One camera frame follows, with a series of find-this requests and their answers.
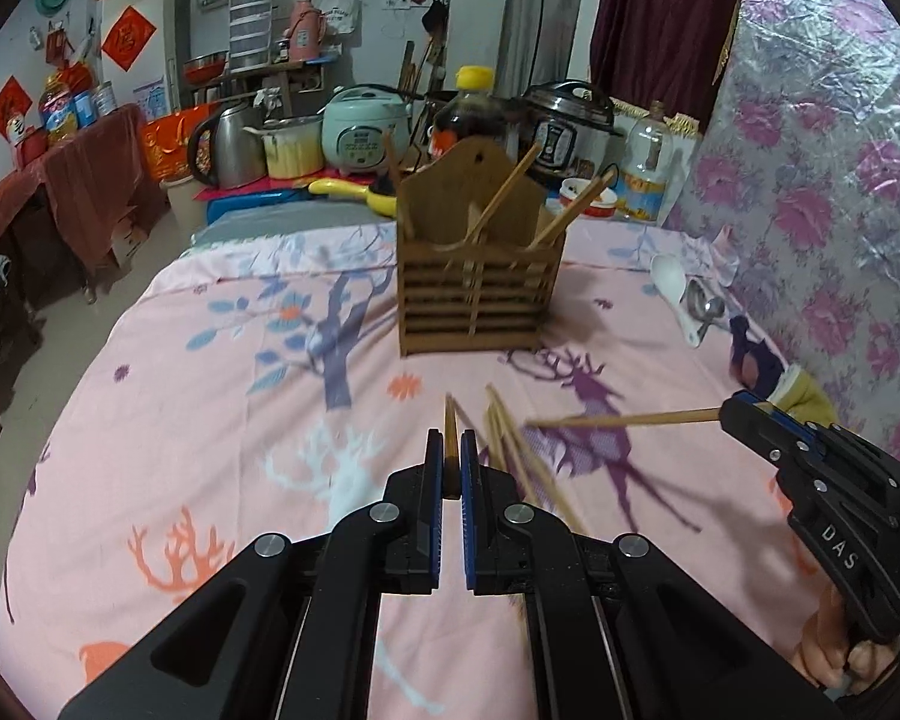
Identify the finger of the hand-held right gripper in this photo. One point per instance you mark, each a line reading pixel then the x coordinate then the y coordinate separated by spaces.
pixel 765 435
pixel 802 424

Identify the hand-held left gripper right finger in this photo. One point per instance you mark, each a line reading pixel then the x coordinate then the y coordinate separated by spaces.
pixel 468 540

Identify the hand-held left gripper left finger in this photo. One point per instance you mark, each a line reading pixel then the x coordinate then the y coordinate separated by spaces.
pixel 436 532

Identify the single wooden chopstick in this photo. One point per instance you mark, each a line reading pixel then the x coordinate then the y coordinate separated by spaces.
pixel 451 450
pixel 630 419

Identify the wooden slatted chopstick holder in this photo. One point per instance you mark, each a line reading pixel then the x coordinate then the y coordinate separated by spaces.
pixel 457 300

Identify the pile of wooden chopsticks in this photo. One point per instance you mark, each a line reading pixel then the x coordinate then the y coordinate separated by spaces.
pixel 508 187

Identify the person's right hand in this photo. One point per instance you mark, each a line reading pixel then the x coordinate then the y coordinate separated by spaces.
pixel 825 652

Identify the white ceramic spoon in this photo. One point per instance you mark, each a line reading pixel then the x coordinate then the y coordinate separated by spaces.
pixel 671 281

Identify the pink deer print cloth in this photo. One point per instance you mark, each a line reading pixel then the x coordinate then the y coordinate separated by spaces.
pixel 195 427

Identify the clear plastic bottle yellow label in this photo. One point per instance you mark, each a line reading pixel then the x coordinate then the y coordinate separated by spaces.
pixel 645 187

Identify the small red white bowl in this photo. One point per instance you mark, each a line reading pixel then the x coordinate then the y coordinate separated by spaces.
pixel 604 202

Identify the yellow plastic ladle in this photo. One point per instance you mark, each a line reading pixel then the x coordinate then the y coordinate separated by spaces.
pixel 345 187

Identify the black silver pressure cooker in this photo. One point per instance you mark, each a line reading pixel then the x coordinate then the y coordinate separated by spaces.
pixel 570 127

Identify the blue plastic crate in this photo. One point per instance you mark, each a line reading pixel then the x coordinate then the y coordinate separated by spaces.
pixel 247 202

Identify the pale green rice cooker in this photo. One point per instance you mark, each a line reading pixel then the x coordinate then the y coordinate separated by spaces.
pixel 360 135

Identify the yellow enamel pot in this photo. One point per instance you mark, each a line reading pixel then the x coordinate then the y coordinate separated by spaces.
pixel 292 154

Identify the white plastic bucket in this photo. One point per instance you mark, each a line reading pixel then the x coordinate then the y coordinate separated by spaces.
pixel 184 206

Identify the dark sauce bottle yellow cap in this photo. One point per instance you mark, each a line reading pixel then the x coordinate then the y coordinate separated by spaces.
pixel 469 116

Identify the brown cardboard box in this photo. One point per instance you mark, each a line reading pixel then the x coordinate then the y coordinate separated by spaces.
pixel 131 232

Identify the dark red curtain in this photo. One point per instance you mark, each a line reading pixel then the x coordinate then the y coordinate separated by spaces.
pixel 667 15

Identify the steel electric kettle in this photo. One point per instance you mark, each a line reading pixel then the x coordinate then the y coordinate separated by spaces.
pixel 232 146

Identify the red gift bag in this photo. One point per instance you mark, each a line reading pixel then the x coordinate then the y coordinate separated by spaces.
pixel 165 146

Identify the wooden side shelf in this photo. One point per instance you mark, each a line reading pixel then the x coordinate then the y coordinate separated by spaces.
pixel 300 75

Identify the table with red cover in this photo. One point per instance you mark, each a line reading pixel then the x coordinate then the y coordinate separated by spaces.
pixel 82 165

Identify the pink thermos flask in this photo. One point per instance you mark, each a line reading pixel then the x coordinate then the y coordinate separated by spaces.
pixel 304 30

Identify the red metal basin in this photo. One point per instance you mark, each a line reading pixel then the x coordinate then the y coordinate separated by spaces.
pixel 206 66

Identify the white tote bag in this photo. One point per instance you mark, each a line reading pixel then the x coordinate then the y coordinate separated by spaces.
pixel 341 15

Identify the stacked food carrier green lid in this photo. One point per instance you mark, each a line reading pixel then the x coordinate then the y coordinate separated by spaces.
pixel 251 22

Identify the cooking oil bottle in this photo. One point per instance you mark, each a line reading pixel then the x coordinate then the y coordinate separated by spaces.
pixel 58 112

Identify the red diamond paper poster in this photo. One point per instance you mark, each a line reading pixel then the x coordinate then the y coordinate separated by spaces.
pixel 7 105
pixel 129 37

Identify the floral foil wall sheet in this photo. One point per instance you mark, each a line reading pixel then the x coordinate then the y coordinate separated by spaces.
pixel 810 165

